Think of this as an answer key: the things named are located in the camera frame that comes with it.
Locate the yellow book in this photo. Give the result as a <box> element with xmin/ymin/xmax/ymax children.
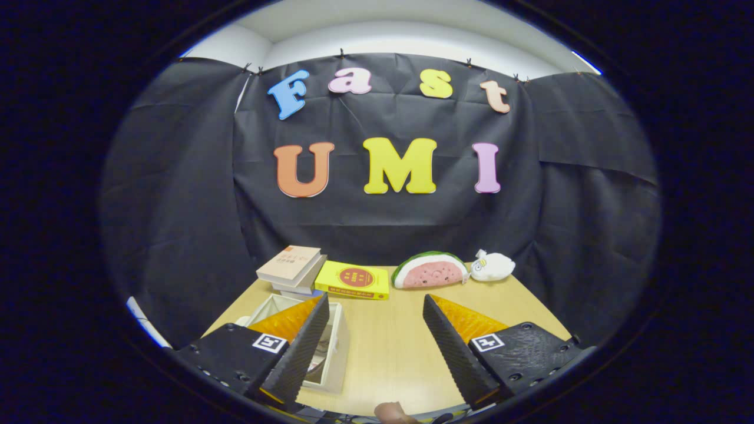
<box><xmin>314</xmin><ymin>260</ymin><xmax>391</xmax><ymax>301</ymax></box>

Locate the white plush toy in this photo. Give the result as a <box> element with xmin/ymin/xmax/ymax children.
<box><xmin>469</xmin><ymin>249</ymin><xmax>516</xmax><ymax>281</ymax></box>

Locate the grey book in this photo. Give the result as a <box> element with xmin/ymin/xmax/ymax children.
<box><xmin>271</xmin><ymin>254</ymin><xmax>328</xmax><ymax>293</ymax></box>

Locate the watermelon slice plush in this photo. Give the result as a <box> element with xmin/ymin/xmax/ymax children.
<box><xmin>391</xmin><ymin>251</ymin><xmax>469</xmax><ymax>290</ymax></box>

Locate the black backdrop cloth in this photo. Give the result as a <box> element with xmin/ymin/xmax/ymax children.
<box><xmin>100</xmin><ymin>53</ymin><xmax>663</xmax><ymax>351</ymax></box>

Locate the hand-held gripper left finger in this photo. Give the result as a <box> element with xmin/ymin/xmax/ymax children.
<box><xmin>174</xmin><ymin>293</ymin><xmax>330</xmax><ymax>413</ymax></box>

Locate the brown fuzzy shoe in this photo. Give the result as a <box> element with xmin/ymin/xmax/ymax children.
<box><xmin>306</xmin><ymin>330</ymin><xmax>334</xmax><ymax>373</ymax></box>

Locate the beige book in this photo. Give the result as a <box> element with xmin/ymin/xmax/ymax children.
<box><xmin>256</xmin><ymin>246</ymin><xmax>322</xmax><ymax>287</ymax></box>

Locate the beige fabric storage box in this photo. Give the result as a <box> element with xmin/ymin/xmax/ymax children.
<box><xmin>236</xmin><ymin>293</ymin><xmax>349</xmax><ymax>394</ymax></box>

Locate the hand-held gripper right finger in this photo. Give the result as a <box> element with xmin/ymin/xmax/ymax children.
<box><xmin>422</xmin><ymin>293</ymin><xmax>593</xmax><ymax>411</ymax></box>

